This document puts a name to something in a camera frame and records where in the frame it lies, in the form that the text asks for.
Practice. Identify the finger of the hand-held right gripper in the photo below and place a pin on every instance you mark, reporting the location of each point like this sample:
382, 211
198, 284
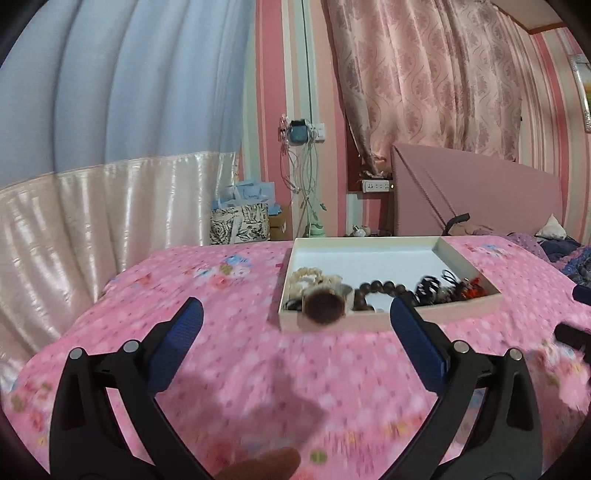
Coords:
582, 295
575, 339

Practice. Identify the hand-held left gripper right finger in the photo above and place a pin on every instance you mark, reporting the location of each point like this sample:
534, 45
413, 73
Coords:
415, 341

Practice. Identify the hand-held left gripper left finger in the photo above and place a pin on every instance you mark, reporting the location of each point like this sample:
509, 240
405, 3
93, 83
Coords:
182, 327

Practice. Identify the white shallow cardboard box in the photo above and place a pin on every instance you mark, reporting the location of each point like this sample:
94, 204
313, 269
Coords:
369, 258

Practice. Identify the person's left hand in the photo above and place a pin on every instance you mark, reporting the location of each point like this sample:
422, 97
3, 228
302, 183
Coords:
263, 466

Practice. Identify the dark blue cloth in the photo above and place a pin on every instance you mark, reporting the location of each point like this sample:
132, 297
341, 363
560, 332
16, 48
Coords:
570, 258

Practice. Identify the purple dotted cloth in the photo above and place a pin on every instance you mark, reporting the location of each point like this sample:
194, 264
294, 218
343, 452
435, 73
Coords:
531, 243

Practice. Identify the white cloth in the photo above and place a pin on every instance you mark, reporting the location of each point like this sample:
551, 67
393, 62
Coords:
551, 226

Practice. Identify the pink floral bedsheet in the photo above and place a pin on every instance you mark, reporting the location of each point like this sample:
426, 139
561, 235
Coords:
254, 369

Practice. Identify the floral print gift bag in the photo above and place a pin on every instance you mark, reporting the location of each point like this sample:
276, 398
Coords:
240, 224

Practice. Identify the white light bulb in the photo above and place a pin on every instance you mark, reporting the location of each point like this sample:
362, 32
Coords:
356, 229

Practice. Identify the pink headboard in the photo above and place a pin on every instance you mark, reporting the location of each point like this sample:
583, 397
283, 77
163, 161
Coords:
485, 194

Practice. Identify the small cardboard box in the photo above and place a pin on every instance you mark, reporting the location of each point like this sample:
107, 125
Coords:
279, 225

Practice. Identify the green and white appliance base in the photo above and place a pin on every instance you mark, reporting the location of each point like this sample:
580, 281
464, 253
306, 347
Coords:
316, 230

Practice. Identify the blue gift bag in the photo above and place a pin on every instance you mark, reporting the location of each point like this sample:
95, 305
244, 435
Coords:
251, 191

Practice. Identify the white power strip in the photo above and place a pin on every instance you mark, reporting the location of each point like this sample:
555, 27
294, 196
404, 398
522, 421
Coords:
376, 185

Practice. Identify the blue and white curtain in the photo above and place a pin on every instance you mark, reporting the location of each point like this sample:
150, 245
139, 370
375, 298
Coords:
115, 115

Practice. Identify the blue charger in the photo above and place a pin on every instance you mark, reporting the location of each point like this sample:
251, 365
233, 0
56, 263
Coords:
298, 132

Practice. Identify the pink patterned curtain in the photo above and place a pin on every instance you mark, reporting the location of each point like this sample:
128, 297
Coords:
425, 69

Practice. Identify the framed wall picture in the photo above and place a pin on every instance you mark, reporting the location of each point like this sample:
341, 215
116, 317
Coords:
584, 87

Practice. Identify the white wall socket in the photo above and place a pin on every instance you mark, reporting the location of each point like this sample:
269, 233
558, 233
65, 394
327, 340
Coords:
317, 131

